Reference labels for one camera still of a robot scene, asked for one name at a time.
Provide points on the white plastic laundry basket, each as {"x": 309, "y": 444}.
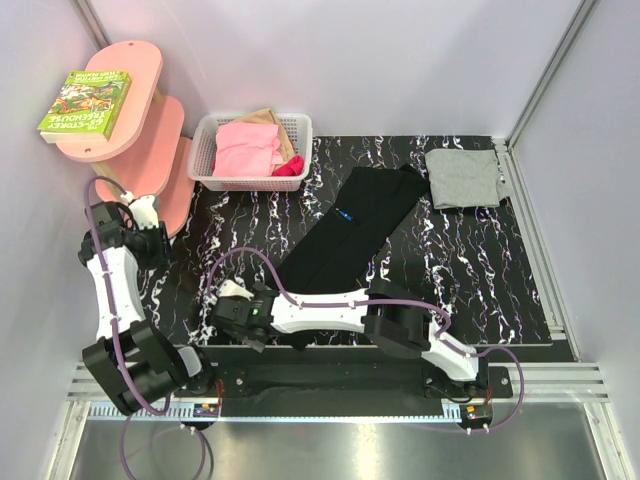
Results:
{"x": 202, "y": 155}

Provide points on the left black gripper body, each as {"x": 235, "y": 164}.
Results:
{"x": 153, "y": 252}

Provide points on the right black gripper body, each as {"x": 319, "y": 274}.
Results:
{"x": 243, "y": 337}

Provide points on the green storey treehouse book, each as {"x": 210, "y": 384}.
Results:
{"x": 87, "y": 107}

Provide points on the beige garment in basket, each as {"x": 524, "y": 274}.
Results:
{"x": 268, "y": 116}

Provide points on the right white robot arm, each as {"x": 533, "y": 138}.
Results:
{"x": 396, "y": 322}

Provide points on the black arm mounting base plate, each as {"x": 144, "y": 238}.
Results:
{"x": 339, "y": 382}

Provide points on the magenta garment in basket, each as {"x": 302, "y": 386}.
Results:
{"x": 293, "y": 167}

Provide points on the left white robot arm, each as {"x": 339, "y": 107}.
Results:
{"x": 131, "y": 360}

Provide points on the pink t-shirt in basket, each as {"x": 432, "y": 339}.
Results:
{"x": 246, "y": 150}

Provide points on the pink tiered wooden shelf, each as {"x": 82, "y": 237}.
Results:
{"x": 146, "y": 153}

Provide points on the black daisy print t-shirt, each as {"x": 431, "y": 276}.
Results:
{"x": 336, "y": 251}

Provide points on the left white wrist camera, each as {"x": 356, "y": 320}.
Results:
{"x": 143, "y": 209}

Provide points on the folded grey t-shirt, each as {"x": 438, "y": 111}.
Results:
{"x": 465, "y": 179}

